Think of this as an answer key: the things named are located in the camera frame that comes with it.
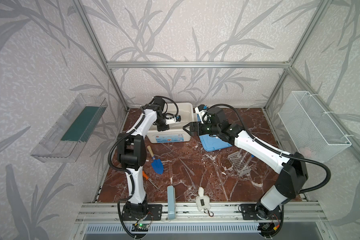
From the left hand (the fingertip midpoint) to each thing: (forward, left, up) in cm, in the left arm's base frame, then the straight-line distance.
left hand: (167, 120), depth 96 cm
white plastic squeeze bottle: (-45, -22, -8) cm, 51 cm away
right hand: (-12, -14, +14) cm, 23 cm away
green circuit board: (-56, +9, -14) cm, 58 cm away
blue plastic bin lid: (-10, -29, -12) cm, 33 cm away
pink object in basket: (-26, -73, +9) cm, 78 cm away
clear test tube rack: (-23, -46, -11) cm, 53 cm away
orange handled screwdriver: (-32, +10, -11) cm, 36 cm away
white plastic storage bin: (-9, -7, -1) cm, 11 cm away
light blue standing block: (-46, -6, -8) cm, 47 cm away
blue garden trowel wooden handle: (-24, +6, -13) cm, 28 cm away
